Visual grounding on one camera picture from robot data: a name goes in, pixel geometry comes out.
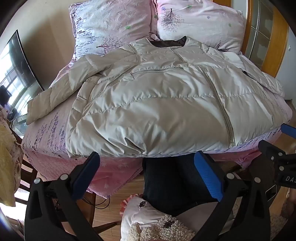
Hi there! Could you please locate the yellow floral cloth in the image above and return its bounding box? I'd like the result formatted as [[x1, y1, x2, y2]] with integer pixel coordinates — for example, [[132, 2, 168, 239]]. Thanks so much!
[[0, 104, 22, 208]]

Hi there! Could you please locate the pink floral pillow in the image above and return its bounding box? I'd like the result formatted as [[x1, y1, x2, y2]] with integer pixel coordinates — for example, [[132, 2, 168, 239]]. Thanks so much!
[[69, 0, 158, 61], [153, 0, 247, 54]]

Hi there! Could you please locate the beige puffer jacket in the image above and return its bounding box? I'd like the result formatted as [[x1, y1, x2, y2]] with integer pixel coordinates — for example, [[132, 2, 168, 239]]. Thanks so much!
[[26, 35, 285, 159]]

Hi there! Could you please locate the wooden chair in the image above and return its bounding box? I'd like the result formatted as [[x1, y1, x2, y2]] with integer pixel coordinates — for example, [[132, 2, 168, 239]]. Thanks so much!
[[9, 118, 122, 234]]

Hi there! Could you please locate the bed with floral sheet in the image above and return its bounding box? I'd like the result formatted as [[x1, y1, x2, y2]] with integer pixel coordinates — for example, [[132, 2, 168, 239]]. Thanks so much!
[[21, 32, 293, 200]]

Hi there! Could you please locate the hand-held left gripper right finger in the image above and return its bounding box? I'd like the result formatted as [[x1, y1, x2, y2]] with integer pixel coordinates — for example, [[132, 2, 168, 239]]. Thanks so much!
[[193, 151, 271, 241]]

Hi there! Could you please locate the black cable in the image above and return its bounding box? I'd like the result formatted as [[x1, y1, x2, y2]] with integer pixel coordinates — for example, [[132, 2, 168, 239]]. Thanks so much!
[[54, 197, 111, 211]]

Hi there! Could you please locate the black flat television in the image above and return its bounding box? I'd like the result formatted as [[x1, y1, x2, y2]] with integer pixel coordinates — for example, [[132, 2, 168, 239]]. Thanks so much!
[[0, 30, 45, 137]]

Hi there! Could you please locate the plush cream slipper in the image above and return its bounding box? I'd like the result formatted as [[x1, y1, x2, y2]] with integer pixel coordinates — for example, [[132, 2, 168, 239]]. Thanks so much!
[[269, 209, 295, 241], [120, 195, 197, 241]]

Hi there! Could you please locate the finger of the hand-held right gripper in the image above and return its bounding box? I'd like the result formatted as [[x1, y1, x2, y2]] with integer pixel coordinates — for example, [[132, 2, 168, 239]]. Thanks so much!
[[258, 140, 296, 173], [280, 123, 296, 139]]

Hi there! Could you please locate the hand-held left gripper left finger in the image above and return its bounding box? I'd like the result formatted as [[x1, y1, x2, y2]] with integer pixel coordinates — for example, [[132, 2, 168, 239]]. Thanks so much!
[[24, 151, 109, 241]]

